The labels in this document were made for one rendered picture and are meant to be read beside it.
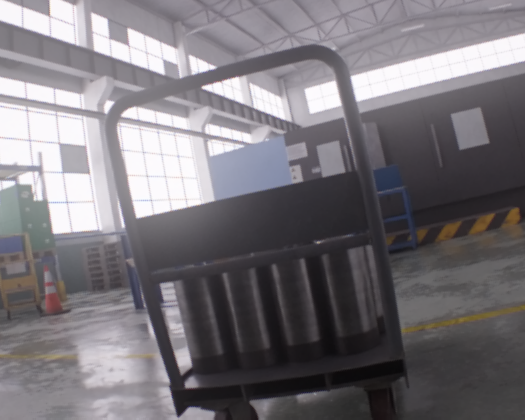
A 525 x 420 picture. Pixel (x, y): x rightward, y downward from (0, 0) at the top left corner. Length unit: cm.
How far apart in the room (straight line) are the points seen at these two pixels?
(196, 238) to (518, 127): 658
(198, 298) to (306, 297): 27
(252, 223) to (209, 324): 34
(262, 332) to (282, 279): 15
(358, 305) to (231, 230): 36
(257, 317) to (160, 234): 32
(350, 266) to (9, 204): 860
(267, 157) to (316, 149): 81
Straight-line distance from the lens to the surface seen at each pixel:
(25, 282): 761
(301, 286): 121
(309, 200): 104
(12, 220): 942
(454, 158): 726
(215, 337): 129
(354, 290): 120
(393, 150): 735
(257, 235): 107
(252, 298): 124
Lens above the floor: 59
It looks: 4 degrees up
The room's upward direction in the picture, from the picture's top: 11 degrees counter-clockwise
